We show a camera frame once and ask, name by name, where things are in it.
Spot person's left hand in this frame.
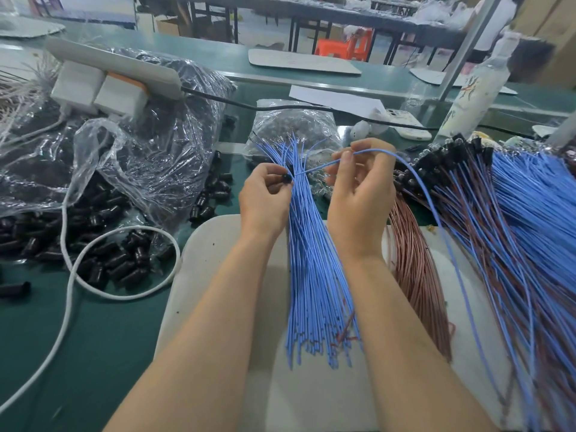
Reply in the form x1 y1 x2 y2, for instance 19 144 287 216
238 161 295 245

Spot person's right hand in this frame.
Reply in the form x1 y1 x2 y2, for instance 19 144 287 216
326 137 398 263

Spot pile of assembled wire harnesses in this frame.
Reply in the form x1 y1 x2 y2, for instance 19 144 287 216
394 134 576 432

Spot pile of black plastic caps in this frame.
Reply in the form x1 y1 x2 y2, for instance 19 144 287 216
0 152 237 301

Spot person's right forearm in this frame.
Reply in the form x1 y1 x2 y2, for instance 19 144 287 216
340 249 498 432

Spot person's left forearm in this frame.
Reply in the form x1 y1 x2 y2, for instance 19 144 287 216
103 233 282 432

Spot small clear plastic bag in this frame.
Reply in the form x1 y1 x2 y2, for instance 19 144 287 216
245 98 345 172

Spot white flat device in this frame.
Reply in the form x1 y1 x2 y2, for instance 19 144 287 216
373 107 433 140

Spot white paper sheet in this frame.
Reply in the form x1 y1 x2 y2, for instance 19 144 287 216
290 85 390 118

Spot large clear plastic bag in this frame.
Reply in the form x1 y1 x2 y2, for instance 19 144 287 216
0 47 237 229

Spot white flat tray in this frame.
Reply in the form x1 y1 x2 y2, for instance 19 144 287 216
247 49 363 76
0 17 66 40
409 67 518 95

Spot orange plastic stool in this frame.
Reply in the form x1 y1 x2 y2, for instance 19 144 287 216
315 28 373 61

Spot white spray bottle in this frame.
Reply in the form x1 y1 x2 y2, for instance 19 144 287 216
437 33 521 139

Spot white orange charger adapter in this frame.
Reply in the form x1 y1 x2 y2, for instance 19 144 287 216
94 71 151 121

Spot white work board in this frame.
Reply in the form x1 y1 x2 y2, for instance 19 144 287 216
155 214 525 432

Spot white power strip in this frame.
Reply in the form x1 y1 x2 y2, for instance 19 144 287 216
45 37 185 100

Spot cardboard boxes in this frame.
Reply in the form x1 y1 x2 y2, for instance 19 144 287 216
513 0 576 88

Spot blue table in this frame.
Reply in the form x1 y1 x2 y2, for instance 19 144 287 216
27 0 136 28

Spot black power cord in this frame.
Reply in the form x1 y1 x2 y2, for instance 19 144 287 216
182 85 541 139

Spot slanted metal frame post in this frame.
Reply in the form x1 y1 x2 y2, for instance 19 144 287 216
438 0 503 100

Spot long black-frame table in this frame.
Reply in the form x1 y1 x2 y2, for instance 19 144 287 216
135 0 464 64

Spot white charging cable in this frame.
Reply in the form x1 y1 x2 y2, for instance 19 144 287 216
0 110 181 415

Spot short metal frame post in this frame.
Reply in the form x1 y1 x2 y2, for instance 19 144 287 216
547 112 576 149

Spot bundle of stripped brown wires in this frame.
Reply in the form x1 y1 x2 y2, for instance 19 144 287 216
0 62 59 151

